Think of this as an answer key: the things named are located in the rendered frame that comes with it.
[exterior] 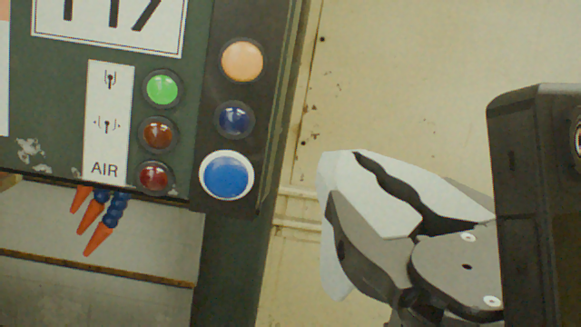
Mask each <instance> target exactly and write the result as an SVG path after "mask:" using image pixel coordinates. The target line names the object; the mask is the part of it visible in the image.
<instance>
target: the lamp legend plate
mask: <svg viewBox="0 0 581 327"><path fill-rule="evenodd" d="M134 68H135V67H131V66H126V65H120V64H110V63H105V62H99V61H94V60H89V66H88V84H87V101H86V119H85V137H84V170H83V180H87V181H93V182H98V183H108V184H114V185H120V186H125V174H126V162H127V151H128V138H129V127H130V114H131V103H132V91H133V69H134Z"/></svg>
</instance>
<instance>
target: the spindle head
mask: <svg viewBox="0 0 581 327"><path fill-rule="evenodd" d="M301 2H302V0H290V8H288V13H287V19H286V25H285V31H284V37H283V43H282V49H281V59H280V65H279V72H278V78H277V84H276V90H274V96H273V101H272V108H271V119H270V125H269V131H268V136H267V143H266V149H265V155H264V161H263V167H262V173H261V184H260V190H259V196H258V202H257V208H256V214H254V215H257V216H260V214H261V205H262V201H263V200H264V199H265V197H266V196H267V194H268V193H269V191H270V188H271V178H272V172H273V165H274V160H276V154H277V148H278V142H279V136H280V130H281V120H282V115H283V109H284V103H285V97H286V92H287V85H288V80H289V74H290V68H291V63H292V57H293V51H294V46H295V41H296V35H297V30H298V23H299V18H300V8H301ZM213 5H214V0H187V8H186V16H185V25H184V35H183V43H182V51H181V58H176V57H170V56H165V55H159V54H149V53H144V52H138V51H133V50H127V49H122V48H116V47H111V46H107V47H105V46H100V45H89V44H84V43H79V42H74V41H68V40H63V39H57V38H47V37H42V36H36V35H32V25H33V0H10V40H9V69H8V136H6V135H1V134H0V172H4V173H14V174H20V175H25V176H32V177H36V178H42V179H48V180H54V181H59V182H64V183H70V184H75V185H81V186H87V187H93V188H98V189H104V190H109V191H115V192H121V193H126V194H131V195H139V196H144V197H150V198H156V199H162V200H167V201H173V202H176V203H184V204H190V200H191V196H190V192H191V185H192V169H193V162H194V154H195V145H196V137H197V130H198V123H199V122H200V113H201V106H202V91H203V84H204V75H205V67H206V59H207V52H208V43H209V39H210V35H211V28H212V13H213ZM89 60H94V61H99V62H105V63H110V64H120V65H126V66H131V67H135V68H134V69H133V91H132V103H131V114H130V127H129V138H128V151H127V162H126V174H125V186H120V185H114V184H108V183H98V182H93V181H87V180H83V170H84V137H85V119H86V101H87V84H88V66H89ZM156 68H167V69H170V70H172V71H174V72H175V73H176V74H177V75H179V76H180V77H181V80H182V84H183V95H182V100H181V101H180V102H179V103H178V104H177V105H175V106H174V107H173V108H170V109H159V108H156V107H153V106H151V105H150V104H148V103H147V102H146V100H145V99H144V97H143V92H142V82H143V79H144V77H145V76H146V75H147V74H149V73H150V72H151V71H152V70H154V69H156ZM152 114H161V115H164V116H167V117H169V119H171V120H172V121H173V122H174V123H175V124H176V126H177V128H178V131H179V140H178V143H177V144H176V146H175V147H174V148H173V149H172V150H171V151H170V152H168V153H166V154H155V153H152V152H149V151H148V150H146V149H145V148H144V147H143V146H142V145H141V143H140V141H139V138H138V128H139V126H140V124H141V122H142V121H143V120H144V119H145V118H147V117H148V116H149V115H152ZM146 159H159V161H162V162H165V163H166V164H168V165H169V166H170V167H171V169H172V171H173V174H174V184H173V186H172V189H171V190H170V191H169V192H168V193H166V194H164V195H161V196H151V195H149V194H146V193H143V192H142V191H140V190H139V187H138V186H137V185H136V183H135V180H134V173H135V170H136V168H137V166H138V165H139V164H140V163H141V162H143V161H144V160H146Z"/></svg>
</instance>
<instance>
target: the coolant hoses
mask: <svg viewBox="0 0 581 327"><path fill-rule="evenodd" d="M93 189H94V188H93V187H87V186H81V185H78V188H77V190H76V193H75V195H74V198H73V201H72V203H71V205H72V206H71V208H70V213H72V214H75V212H76V211H77V210H78V209H79V207H80V206H81V205H82V203H83V202H84V201H85V199H86V198H87V197H88V195H89V194H90V193H91V192H92V190H93ZM113 193H114V197H113V198H112V201H111V205H110V206H109V207H108V208H107V211H106V212H107V213H106V214H105V215H103V218H102V220H101V221H100V222H99V223H98V224H97V226H96V228H95V230H94V234H93V236H92V237H91V239H90V241H89V243H88V244H87V245H86V247H85V249H84V251H83V256H84V257H88V256H89V255H90V254H91V253H92V252H93V251H94V250H95V249H96V248H97V247H98V246H99V245H101V244H102V243H103V242H104V240H105V239H106V238H107V237H108V236H109V235H110V234H111V233H112V232H113V228H115V227H116V226H117V225H118V223H119V219H121V218H122V217H123V213H124V210H126V209H127V207H128V201H130V200H131V199H132V197H131V195H130V194H126V193H121V192H115V191H113ZM110 199H111V191H109V190H104V189H98V188H97V189H96V191H95V192H94V198H93V199H91V200H90V202H89V204H88V206H87V208H86V210H85V212H84V215H83V217H82V219H81V220H82V221H81V222H80V225H79V227H78V229H77V231H76V234H77V235H79V236H81V235H83V234H84V233H85V231H86V230H87V229H88V227H89V226H90V225H91V224H92V223H93V222H94V221H95V219H96V218H97V217H98V216H99V215H100V214H101V213H102V212H103V211H104V210H105V204H106V203H109V202H110Z"/></svg>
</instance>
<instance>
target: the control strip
mask: <svg viewBox="0 0 581 327"><path fill-rule="evenodd" d="M290 2H291V0H214V5H213V13H212V28H211V35H210V39H209V43H208V52H207V59H206V67H205V75H204V84H203V91H202V106H201V113H200V122H199V123H198V130H197V137H196V145H195V154H194V162H193V169H192V185H191V192H190V196H191V200H190V208H189V211H192V212H197V213H208V214H214V215H215V216H221V217H227V218H232V219H240V220H245V221H251V222H253V220H255V215H254V214H256V208H257V202H258V196H259V190H260V184H261V173H262V167H263V161H264V155H265V149H266V143H267V136H268V131H269V125H270V119H271V108H272V101H273V96H274V90H276V84H277V78H278V72H279V65H280V59H281V49H282V43H283V37H284V31H285V25H286V19H287V13H288V8H290ZM238 42H246V43H249V44H252V45H255V46H256V47H257V48H258V50H259V51H260V52H261V55H262V60H263V64H262V69H261V72H260V74H259V75H258V76H256V77H255V78H253V79H252V80H250V81H246V82H239V81H236V80H233V79H231V78H230V77H229V76H228V75H227V74H226V73H225V72H224V70H223V67H222V57H223V55H224V52H225V51H226V50H227V48H228V47H230V46H231V45H232V44H235V43H238ZM159 75H164V76H167V77H169V78H171V79H172V80H173V81H174V82H175V84H176V86H177V95H176V97H175V99H174V101H172V102H171V103H169V104H157V103H155V102H154V101H152V100H151V99H150V97H149V95H148V93H147V84H148V82H149V81H150V80H151V79H153V78H154V77H155V76H159ZM142 92H143V97H144V99H145V100H146V102H147V103H148V104H150V105H151V106H153V107H156V108H159V109H170V108H173V107H174V106H175V105H177V104H178V103H179V102H180V101H181V100H182V95H183V84H182V80H181V77H180V76H179V75H177V74H176V73H175V72H174V71H172V70H170V69H167V68H156V69H154V70H152V71H151V72H150V73H149V74H147V75H146V76H145V77H144V79H143V82H142ZM228 107H239V108H241V109H243V110H244V111H245V112H246V113H247V114H248V116H249V119H250V124H249V127H248V129H247V130H246V131H245V132H244V133H242V134H228V133H226V132H224V131H223V130H222V129H221V128H220V126H219V115H220V113H221V112H222V111H223V110H224V109H226V108H228ZM154 122H159V123H162V124H165V125H166V126H168V127H169V128H170V129H171V130H172V143H171V144H170V145H169V146H168V147H167V148H164V149H160V150H158V149H153V148H151V147H150V146H148V145H147V144H146V142H145V141H144V139H143V130H144V128H145V126H146V125H147V124H150V123H154ZM138 138H139V141H140V143H141V145H142V146H143V147H144V148H145V149H146V150H148V151H149V152H152V153H155V154H166V153H168V152H170V151H171V150H172V149H173V148H174V147H175V146H176V144H177V143H178V140H179V131H178V128H177V126H176V124H175V123H174V122H173V121H172V120H171V119H169V117H167V116H164V115H161V114H152V115H149V116H148V117H147V118H145V119H144V120H143V121H142V122H141V124H140V126H139V128H138ZM220 156H230V157H233V158H236V159H237V160H239V161H240V162H243V163H244V164H245V166H246V167H247V169H248V173H249V182H248V186H247V188H246V190H245V192H244V193H243V194H241V195H240V196H237V197H235V198H231V199H222V198H219V197H217V196H214V195H212V193H211V192H210V191H209V190H208V189H207V188H206V186H205V184H204V181H203V173H204V169H205V167H206V165H207V164H208V163H209V162H210V161H211V160H212V159H214V158H216V157H220ZM148 166H156V167H159V168H162V169H163V170H164V171H165V172H166V173H167V175H168V184H167V186H166V188H165V189H164V190H162V191H160V192H157V193H154V192H150V191H148V190H145V189H144V188H143V186H142V185H141V183H140V180H139V176H140V172H141V171H142V169H144V168H145V167H148ZM134 180H135V183H136V185H137V186H138V187H139V190H140V191H142V192H143V193H146V194H149V195H151V196H161V195H164V194H166V193H168V192H169V191H170V190H171V189H172V186H173V184H174V174H173V171H172V169H171V167H170V166H169V165H168V164H167V163H165V162H162V161H159V159H146V160H144V161H143V162H141V163H140V164H139V165H138V166H137V168H136V170H135V173H134Z"/></svg>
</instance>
